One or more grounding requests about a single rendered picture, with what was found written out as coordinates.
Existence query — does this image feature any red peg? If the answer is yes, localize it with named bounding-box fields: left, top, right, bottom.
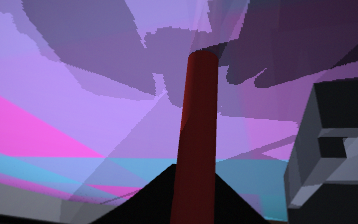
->
left=170, top=50, right=218, bottom=224

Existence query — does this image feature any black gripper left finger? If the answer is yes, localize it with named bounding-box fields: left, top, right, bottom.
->
left=0, top=164, right=176, bottom=224

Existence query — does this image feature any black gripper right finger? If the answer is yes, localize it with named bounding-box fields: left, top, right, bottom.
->
left=214, top=173, right=270, bottom=224

